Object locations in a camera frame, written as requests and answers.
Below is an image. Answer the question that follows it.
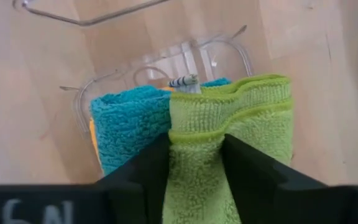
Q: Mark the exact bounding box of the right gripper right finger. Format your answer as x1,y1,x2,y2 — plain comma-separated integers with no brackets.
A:
221,133,358,224

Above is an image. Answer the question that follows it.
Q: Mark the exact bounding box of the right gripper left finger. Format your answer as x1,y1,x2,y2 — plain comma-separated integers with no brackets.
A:
0,133,171,224

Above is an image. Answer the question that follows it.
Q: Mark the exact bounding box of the teal microfiber towel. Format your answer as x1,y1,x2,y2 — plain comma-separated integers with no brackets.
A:
89,77,232,177

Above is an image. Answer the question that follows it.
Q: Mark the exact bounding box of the green microfiber towel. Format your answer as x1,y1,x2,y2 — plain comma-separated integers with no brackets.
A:
162,73,295,224

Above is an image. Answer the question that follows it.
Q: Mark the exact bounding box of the clear plastic bin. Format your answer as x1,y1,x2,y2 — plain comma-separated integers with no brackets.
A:
12,0,358,147

